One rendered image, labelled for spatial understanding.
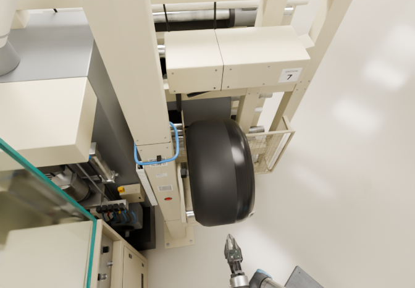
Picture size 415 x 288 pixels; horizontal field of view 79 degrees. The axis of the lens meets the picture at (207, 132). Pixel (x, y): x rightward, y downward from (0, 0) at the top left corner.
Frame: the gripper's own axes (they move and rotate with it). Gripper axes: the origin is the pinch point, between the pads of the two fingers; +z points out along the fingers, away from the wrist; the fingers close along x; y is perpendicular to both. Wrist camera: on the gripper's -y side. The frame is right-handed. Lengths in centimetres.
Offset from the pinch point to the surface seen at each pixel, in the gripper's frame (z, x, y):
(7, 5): 40, 69, 108
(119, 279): -10, 61, -13
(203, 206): 4.5, 13.9, 32.1
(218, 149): 24, 4, 49
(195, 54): 48, 12, 84
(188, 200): 32.7, 20.0, -17.0
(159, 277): 8, 51, -101
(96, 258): -9, 61, 25
